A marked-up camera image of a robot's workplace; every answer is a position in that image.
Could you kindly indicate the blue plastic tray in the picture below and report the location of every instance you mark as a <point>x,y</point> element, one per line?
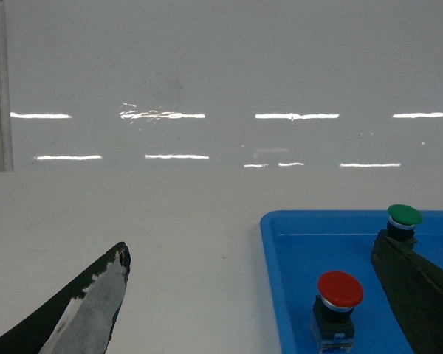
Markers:
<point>301,245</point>

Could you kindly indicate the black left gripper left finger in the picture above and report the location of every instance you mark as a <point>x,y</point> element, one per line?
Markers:
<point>80,318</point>

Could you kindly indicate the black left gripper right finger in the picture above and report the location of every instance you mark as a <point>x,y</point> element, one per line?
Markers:
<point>413,286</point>

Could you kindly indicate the green mushroom push button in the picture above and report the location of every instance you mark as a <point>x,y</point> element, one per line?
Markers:
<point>402,220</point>

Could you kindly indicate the red mushroom push button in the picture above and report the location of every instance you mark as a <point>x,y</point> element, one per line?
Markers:
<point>331,325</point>

